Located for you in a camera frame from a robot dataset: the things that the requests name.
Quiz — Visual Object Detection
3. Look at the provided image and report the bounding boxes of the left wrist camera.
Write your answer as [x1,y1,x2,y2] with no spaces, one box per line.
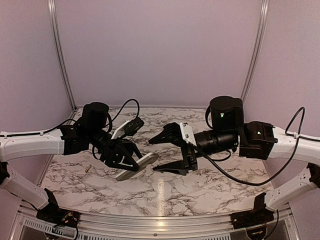
[111,117,145,139]

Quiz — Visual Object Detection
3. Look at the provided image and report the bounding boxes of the front aluminium rail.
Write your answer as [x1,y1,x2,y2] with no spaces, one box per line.
[14,197,301,240]

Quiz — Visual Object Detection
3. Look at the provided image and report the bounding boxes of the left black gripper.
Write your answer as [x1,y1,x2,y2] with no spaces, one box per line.
[88,127,148,172]

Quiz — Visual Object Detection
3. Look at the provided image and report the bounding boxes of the aluminium frame post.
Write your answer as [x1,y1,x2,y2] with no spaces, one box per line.
[240,0,270,105]
[47,0,77,112]

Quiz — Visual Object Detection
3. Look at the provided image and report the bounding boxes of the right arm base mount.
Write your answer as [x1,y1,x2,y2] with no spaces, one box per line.
[230,209,275,229]

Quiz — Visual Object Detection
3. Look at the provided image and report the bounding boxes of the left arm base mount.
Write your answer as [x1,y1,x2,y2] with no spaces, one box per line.
[36,208,80,228]

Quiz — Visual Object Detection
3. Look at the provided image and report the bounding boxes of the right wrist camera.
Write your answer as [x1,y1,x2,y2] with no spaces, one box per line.
[179,122,197,146]

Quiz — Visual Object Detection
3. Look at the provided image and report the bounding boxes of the left aluminium frame post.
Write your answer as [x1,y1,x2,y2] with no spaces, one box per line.
[47,0,77,112]

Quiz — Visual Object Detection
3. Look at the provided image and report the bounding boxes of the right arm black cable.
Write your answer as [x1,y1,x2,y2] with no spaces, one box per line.
[192,106,320,186]

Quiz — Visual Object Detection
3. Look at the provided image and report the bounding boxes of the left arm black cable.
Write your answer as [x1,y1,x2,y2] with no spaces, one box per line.
[0,98,141,163]

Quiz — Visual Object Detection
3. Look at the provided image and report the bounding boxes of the gold AAA battery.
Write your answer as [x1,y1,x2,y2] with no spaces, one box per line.
[85,164,92,173]

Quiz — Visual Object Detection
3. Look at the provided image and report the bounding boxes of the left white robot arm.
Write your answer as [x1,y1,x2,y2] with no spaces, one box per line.
[0,102,151,223]

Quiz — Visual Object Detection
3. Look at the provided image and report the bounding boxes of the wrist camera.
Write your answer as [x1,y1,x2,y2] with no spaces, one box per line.
[111,117,145,139]
[179,122,197,146]

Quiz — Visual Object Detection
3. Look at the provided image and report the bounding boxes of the right aluminium frame post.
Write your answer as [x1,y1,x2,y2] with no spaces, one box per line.
[240,0,270,105]

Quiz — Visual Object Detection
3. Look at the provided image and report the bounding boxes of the white remote control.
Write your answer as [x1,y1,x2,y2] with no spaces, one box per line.
[115,152,160,181]

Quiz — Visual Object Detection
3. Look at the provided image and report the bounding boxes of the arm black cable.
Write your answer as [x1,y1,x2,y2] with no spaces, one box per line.
[192,106,320,186]
[0,98,141,163]

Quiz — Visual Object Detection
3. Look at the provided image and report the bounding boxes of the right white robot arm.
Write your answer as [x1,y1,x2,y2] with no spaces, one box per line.
[149,96,320,224]

